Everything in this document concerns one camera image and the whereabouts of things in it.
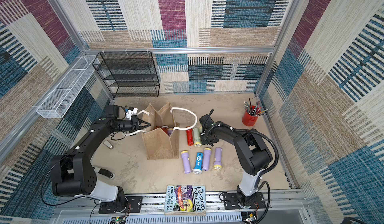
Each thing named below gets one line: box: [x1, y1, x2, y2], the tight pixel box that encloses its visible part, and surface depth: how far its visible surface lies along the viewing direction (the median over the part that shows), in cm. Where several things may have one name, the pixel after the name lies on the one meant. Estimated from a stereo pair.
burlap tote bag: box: [141, 103, 180, 160], surface depth 87 cm
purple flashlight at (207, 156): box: [202, 147, 212, 171], surface depth 87 cm
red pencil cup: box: [242, 105, 261, 127], surface depth 100 cm
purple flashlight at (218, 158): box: [213, 147, 222, 170], surface depth 87 cm
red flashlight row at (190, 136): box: [185, 128, 194, 146], surface depth 96 cm
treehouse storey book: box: [164, 184, 207, 216], surface depth 74 cm
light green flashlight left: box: [193, 127, 202, 148], surface depth 95 cm
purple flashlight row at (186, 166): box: [181, 150, 192, 175], surface depth 86 cm
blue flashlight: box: [192, 152, 204, 175], surface depth 85 cm
